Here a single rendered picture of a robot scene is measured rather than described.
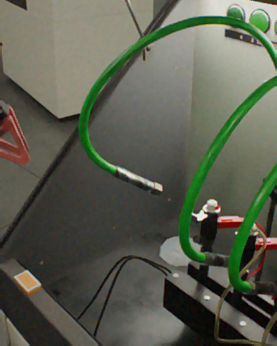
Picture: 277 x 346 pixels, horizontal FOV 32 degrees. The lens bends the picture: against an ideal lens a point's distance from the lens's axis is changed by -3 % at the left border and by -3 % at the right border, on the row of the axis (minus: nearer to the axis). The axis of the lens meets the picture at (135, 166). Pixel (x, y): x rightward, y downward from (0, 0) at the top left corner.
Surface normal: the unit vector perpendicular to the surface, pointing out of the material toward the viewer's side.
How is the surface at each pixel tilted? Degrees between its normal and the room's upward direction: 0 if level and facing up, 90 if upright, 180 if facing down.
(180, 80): 90
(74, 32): 90
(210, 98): 90
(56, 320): 0
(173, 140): 90
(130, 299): 0
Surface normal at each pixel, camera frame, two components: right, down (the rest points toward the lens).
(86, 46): 0.54, 0.43
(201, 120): -0.76, 0.33
